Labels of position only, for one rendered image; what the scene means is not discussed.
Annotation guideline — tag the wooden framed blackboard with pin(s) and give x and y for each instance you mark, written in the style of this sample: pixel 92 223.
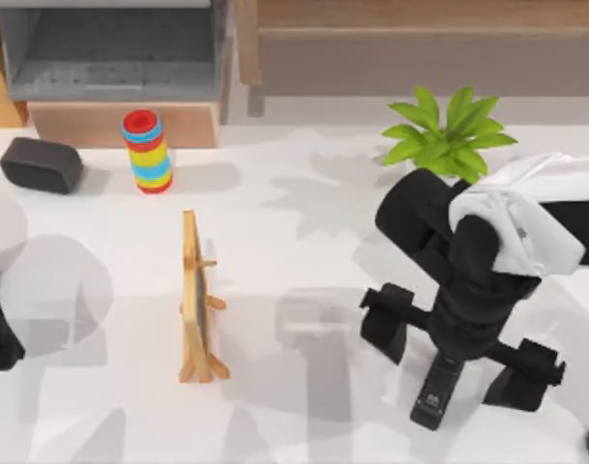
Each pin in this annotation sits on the wooden framed blackboard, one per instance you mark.
pixel 195 290

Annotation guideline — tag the green leafy plant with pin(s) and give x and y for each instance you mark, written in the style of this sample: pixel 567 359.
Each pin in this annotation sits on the green leafy plant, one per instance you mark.
pixel 449 135

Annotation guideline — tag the stack of coloured rings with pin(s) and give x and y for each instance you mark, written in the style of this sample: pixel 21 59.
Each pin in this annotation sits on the stack of coloured rings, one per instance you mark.
pixel 149 154

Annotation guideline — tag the wooden open shelves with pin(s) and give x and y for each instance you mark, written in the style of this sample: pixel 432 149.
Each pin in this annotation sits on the wooden open shelves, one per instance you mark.
pixel 420 29

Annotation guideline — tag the pale wooden drawer front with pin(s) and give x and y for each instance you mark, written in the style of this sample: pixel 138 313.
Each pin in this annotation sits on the pale wooden drawer front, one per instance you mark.
pixel 125 123

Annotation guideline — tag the black rounded box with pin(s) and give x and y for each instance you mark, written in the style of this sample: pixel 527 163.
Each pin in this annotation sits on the black rounded box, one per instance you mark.
pixel 42 165

